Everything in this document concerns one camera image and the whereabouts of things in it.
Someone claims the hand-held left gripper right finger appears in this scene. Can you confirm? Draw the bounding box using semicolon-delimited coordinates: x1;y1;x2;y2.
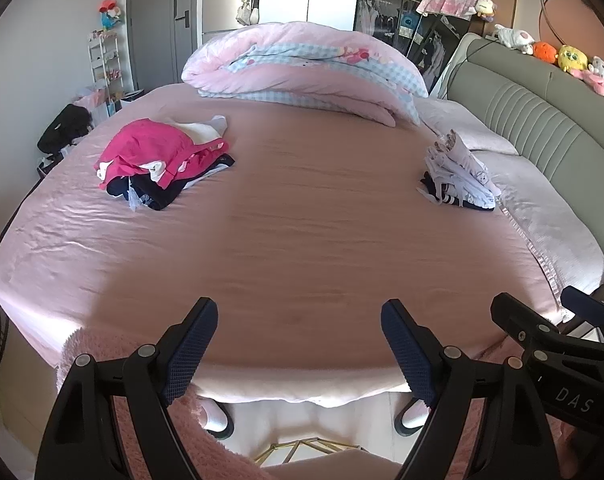
381;299;565;480

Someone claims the person's slipper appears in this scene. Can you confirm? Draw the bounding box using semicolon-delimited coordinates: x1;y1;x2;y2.
202;397;235;441
394;395;433;433

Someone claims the pale pink pillow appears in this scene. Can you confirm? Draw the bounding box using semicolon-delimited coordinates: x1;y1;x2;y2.
469;150;604;322

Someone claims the person's right slipper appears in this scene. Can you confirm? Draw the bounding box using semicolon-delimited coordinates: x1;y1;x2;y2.
394;395;433;433

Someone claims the beige hanging bag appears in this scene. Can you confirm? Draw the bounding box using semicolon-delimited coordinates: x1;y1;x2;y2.
236;0;259;27

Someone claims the dark glass-door wardrobe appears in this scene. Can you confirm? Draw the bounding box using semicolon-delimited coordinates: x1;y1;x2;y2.
354;0;475;93

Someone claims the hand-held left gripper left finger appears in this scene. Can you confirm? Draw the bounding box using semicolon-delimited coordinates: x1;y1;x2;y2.
34;297;219;480

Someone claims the silver cabinet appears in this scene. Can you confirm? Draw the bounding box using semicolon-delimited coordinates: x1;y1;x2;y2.
202;0;260;53

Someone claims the pink paper bag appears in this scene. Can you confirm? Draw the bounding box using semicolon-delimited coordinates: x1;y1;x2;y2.
72;85;125;126

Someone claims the orange plush toy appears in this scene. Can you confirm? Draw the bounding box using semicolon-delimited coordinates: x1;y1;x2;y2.
532;41;559;65

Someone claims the grey door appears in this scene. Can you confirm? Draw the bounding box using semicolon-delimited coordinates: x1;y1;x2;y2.
126;0;201;93

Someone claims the pink plush toy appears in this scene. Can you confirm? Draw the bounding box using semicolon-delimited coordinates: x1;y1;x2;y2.
569;67;604;103

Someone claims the white shelf rack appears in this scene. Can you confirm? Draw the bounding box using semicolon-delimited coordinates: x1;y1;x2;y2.
86;30;127;111

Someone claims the red shirt with cream lining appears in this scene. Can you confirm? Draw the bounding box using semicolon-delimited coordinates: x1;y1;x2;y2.
94;116;231;191

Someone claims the navy white-striped folded garment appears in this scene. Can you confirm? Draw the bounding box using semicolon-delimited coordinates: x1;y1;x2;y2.
417;172;498;211

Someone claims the white printed folded garment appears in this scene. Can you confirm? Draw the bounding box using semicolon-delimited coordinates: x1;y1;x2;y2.
429;170;503;207

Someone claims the person's left slipper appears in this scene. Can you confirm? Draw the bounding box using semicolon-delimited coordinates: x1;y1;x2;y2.
202;397;235;441

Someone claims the navy blue garment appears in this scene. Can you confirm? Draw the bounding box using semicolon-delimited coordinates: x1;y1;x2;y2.
104;152;236;212

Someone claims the yellow plush toy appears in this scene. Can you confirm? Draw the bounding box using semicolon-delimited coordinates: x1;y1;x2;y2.
557;44;590;73

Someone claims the gold wire frame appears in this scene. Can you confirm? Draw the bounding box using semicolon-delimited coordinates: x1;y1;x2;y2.
252;437;363;463

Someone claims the grey-green upholstered headboard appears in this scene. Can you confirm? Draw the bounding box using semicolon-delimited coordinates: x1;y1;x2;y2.
442;32;604;293

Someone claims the white quilted blanket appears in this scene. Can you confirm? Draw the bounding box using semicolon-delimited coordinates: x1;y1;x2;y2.
414;97;520;156

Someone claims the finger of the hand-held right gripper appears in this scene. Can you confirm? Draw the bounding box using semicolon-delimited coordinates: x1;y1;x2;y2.
561;285;604;331
490;292;573;348

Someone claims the black bag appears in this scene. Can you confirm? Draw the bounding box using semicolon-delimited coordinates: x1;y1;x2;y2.
36;104;93;153

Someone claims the pink checked duvet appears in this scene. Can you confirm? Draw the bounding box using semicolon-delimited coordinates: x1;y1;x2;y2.
181;21;430;128

